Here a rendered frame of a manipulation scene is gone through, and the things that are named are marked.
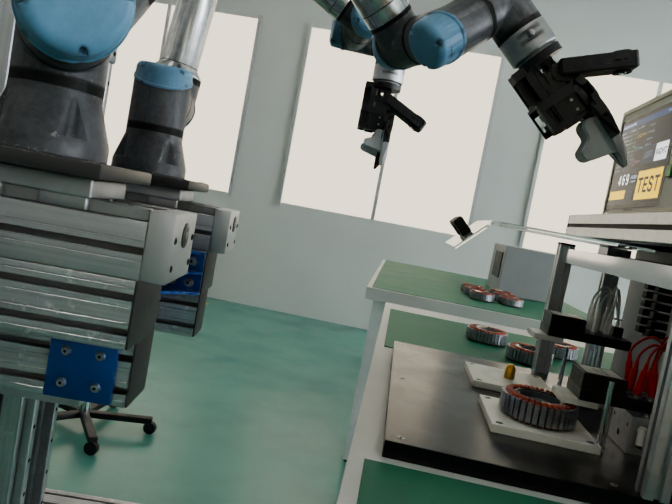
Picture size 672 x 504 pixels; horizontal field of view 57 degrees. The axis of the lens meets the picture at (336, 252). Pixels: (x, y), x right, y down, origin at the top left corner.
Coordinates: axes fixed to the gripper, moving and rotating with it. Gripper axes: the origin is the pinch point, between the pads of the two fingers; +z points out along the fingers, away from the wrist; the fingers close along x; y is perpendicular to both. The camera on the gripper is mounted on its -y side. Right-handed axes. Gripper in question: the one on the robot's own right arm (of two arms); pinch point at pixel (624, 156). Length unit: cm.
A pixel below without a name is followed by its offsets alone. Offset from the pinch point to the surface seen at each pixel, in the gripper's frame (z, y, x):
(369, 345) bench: 24, 73, -157
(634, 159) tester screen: 3.2, -6.9, -17.4
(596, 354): 29.6, 17.3, -19.9
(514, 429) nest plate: 21.9, 36.2, 11.3
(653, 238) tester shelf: 11.2, 5.1, 6.4
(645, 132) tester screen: 0.1, -10.0, -14.9
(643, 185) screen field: 6.8, -3.3, -10.3
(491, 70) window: -78, -104, -468
